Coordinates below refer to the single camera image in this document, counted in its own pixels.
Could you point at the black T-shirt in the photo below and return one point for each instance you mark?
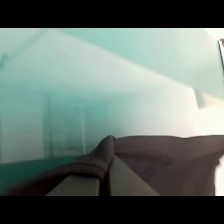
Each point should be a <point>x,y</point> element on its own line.
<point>173,163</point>

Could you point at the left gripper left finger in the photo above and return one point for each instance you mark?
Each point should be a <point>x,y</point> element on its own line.
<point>78,186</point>

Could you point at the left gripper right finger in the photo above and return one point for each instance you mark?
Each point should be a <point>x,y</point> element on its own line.
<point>128,181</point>

